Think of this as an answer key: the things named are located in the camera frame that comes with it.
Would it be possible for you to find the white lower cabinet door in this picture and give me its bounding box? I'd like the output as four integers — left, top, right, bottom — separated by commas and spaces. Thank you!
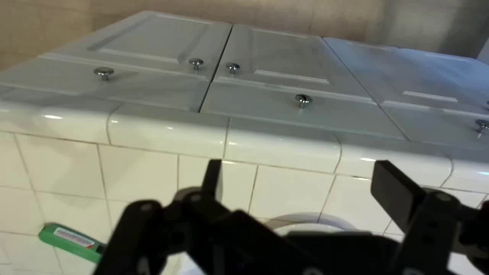
326, 38, 489, 149
202, 24, 402, 139
0, 10, 231, 111

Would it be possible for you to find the green stick lighter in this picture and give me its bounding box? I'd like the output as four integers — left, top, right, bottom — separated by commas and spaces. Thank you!
38, 221, 106, 264

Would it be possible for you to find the white plate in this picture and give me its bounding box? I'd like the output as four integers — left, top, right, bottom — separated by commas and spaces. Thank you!
268, 212, 356, 235

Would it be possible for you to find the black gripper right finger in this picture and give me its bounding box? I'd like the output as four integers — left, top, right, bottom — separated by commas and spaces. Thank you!
370, 160, 489, 275

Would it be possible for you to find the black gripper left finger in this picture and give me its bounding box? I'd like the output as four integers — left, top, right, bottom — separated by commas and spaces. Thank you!
92, 157, 327, 275

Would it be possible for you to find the chrome cabinet knob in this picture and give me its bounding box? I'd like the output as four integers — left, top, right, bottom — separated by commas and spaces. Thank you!
476, 119, 489, 137
295, 93, 312, 108
226, 62, 240, 75
188, 58, 205, 70
93, 67, 115, 81

